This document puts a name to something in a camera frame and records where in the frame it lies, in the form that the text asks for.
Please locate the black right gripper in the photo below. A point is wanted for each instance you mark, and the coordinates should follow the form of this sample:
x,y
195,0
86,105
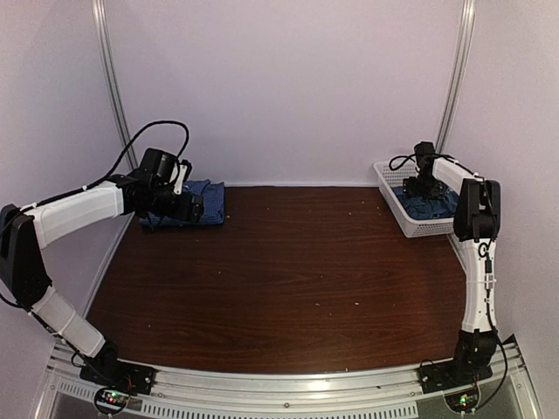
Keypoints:
x,y
411,188

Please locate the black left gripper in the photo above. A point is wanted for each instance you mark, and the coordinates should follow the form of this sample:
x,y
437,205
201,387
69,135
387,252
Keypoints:
x,y
182,211

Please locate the blue grey cloth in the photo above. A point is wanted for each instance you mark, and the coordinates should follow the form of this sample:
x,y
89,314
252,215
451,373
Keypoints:
x,y
419,208

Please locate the blue checked shirt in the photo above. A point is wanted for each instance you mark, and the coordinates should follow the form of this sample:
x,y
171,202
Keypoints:
x,y
214,214

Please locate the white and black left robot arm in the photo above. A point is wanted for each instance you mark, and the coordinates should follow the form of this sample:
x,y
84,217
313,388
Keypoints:
x,y
30,235

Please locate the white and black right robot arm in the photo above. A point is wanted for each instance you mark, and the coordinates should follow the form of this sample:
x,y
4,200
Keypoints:
x,y
476,225

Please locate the white plastic laundry basket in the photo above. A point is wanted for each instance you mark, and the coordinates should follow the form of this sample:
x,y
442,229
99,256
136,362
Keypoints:
x,y
411,228

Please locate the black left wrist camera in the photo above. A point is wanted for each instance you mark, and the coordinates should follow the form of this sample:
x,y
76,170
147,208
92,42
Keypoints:
x,y
158,167

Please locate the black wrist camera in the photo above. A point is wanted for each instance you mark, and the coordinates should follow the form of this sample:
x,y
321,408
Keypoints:
x,y
158,167
425,154

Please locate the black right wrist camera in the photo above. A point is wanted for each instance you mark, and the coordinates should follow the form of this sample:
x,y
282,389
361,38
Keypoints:
x,y
425,154

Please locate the right aluminium frame post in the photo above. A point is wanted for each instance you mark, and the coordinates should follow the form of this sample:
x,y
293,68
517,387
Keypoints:
x,y
461,56

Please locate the aluminium frame post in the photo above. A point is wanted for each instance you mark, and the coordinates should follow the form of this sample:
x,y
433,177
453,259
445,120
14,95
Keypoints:
x,y
461,56
107,61

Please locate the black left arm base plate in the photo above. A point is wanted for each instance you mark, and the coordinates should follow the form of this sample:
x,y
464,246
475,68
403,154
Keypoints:
x,y
128,377

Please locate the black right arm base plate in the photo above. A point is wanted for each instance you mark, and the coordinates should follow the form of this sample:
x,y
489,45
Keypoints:
x,y
443,375

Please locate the left aluminium frame post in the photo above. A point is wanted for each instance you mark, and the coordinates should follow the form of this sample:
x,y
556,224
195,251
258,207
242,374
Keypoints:
x,y
107,61

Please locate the aluminium front rail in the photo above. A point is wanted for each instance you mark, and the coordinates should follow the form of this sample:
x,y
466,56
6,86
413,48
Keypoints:
x,y
394,392

